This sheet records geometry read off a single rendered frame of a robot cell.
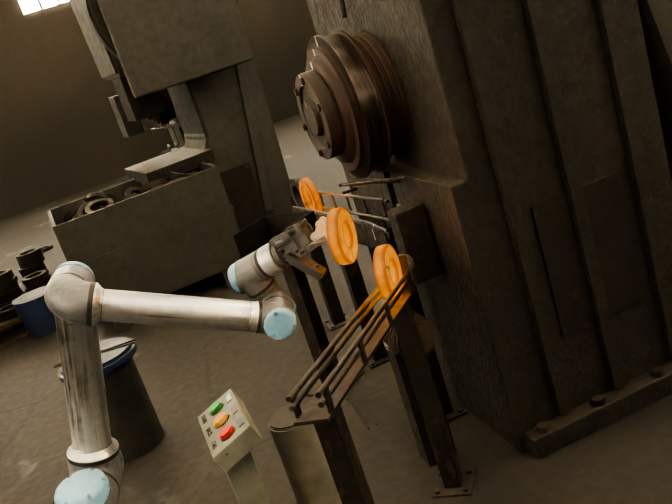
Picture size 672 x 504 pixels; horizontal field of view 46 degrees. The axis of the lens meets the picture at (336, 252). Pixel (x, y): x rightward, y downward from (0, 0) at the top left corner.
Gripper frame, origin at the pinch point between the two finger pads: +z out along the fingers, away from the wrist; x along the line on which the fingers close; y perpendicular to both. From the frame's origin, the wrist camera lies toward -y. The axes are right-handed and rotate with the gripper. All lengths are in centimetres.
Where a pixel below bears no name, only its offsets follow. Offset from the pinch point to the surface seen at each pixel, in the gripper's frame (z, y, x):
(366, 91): 17.8, 27.1, 29.7
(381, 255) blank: 7.8, -10.9, -4.1
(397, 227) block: 5.5, -11.7, 24.3
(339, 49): 16, 42, 36
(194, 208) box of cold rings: -170, 21, 220
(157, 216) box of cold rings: -186, 29, 206
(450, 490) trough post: -15, -84, -2
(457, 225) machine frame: 24.6, -17.4, 14.2
